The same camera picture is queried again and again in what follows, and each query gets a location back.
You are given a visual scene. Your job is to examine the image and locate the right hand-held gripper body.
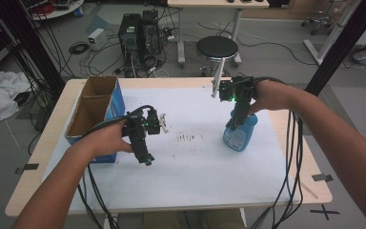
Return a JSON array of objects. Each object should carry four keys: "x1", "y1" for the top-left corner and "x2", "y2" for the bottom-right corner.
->
[{"x1": 211, "y1": 57, "x2": 259, "y2": 105}]

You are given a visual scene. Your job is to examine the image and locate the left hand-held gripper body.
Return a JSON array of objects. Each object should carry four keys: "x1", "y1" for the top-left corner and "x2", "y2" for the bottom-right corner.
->
[{"x1": 122, "y1": 107, "x2": 170, "y2": 137}]

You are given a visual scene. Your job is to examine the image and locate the blue spray bottle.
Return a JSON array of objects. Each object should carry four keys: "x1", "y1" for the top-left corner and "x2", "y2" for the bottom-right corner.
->
[{"x1": 222, "y1": 109, "x2": 259, "y2": 153}]

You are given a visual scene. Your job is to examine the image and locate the person's right hand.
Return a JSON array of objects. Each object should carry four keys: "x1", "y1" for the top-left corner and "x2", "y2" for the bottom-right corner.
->
[{"x1": 248, "y1": 79, "x2": 293, "y2": 116}]

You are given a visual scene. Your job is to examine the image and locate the person's left hand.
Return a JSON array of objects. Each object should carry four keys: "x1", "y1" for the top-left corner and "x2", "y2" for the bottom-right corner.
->
[{"x1": 84, "y1": 118, "x2": 135, "y2": 160}]

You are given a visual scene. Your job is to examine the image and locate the black round stool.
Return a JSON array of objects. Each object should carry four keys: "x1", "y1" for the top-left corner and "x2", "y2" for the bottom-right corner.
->
[{"x1": 195, "y1": 34, "x2": 240, "y2": 78}]

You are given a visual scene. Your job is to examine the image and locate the white table mat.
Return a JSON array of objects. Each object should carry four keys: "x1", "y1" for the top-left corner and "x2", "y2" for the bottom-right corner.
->
[{"x1": 42, "y1": 85, "x2": 301, "y2": 215}]

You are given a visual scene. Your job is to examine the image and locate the open cardboard box blue sides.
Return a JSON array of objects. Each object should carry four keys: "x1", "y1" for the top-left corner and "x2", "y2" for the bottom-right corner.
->
[{"x1": 64, "y1": 74, "x2": 127, "y2": 164}]

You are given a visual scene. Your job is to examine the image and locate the light wooden desk white legs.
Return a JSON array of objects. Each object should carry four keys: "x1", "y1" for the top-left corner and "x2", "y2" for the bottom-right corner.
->
[{"x1": 167, "y1": 0, "x2": 271, "y2": 69}]

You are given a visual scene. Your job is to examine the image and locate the black computer tower green label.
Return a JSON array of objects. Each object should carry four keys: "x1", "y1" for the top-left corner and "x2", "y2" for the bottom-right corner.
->
[{"x1": 117, "y1": 12, "x2": 143, "y2": 79}]

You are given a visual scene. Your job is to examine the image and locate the black tape strip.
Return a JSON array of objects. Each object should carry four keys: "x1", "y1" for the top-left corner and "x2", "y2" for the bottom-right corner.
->
[
  {"x1": 311, "y1": 173, "x2": 335, "y2": 183},
  {"x1": 14, "y1": 162, "x2": 40, "y2": 176}
]

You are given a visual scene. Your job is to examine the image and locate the small white box device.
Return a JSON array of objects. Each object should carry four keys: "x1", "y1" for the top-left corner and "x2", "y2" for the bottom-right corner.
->
[{"x1": 87, "y1": 28, "x2": 109, "y2": 52}]

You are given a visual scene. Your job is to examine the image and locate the white metal stand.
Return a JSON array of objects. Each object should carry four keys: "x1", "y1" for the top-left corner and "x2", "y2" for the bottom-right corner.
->
[{"x1": 302, "y1": 0, "x2": 364, "y2": 67}]

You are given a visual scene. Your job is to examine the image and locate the office chair wheeled base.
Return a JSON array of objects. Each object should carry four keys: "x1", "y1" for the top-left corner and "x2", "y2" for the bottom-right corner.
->
[{"x1": 300, "y1": 10, "x2": 336, "y2": 36}]

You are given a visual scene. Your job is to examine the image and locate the black tape cross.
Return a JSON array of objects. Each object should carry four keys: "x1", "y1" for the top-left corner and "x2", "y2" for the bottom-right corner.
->
[{"x1": 309, "y1": 203, "x2": 341, "y2": 221}]

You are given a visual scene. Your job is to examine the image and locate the white crumpled cloth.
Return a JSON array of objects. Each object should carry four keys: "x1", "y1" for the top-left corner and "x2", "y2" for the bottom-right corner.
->
[{"x1": 0, "y1": 69, "x2": 31, "y2": 126}]

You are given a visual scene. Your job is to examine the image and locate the round white table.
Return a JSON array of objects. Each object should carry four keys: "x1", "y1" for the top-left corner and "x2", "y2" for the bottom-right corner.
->
[{"x1": 20, "y1": 0, "x2": 86, "y2": 21}]

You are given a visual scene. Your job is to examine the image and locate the left gripper black cable bundle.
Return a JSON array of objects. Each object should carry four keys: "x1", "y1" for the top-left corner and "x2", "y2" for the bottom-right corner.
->
[{"x1": 75, "y1": 104, "x2": 157, "y2": 229}]

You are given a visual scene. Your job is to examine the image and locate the gripper black cable bundle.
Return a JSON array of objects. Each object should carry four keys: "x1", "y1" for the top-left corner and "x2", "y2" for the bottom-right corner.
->
[
  {"x1": 250, "y1": 75, "x2": 305, "y2": 229},
  {"x1": 75, "y1": 104, "x2": 157, "y2": 229}
]

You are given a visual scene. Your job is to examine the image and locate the right gripper black cable bundle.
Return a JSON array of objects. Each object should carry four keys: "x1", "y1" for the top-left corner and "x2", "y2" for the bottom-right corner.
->
[{"x1": 250, "y1": 75, "x2": 305, "y2": 229}]

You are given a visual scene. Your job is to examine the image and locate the coiled black cable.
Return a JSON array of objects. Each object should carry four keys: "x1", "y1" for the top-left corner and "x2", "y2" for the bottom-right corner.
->
[{"x1": 68, "y1": 41, "x2": 91, "y2": 55}]

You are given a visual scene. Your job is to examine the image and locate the black frame post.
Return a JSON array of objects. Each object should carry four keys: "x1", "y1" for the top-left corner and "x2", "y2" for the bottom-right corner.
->
[
  {"x1": 304, "y1": 0, "x2": 366, "y2": 97},
  {"x1": 0, "y1": 0, "x2": 67, "y2": 96}
]

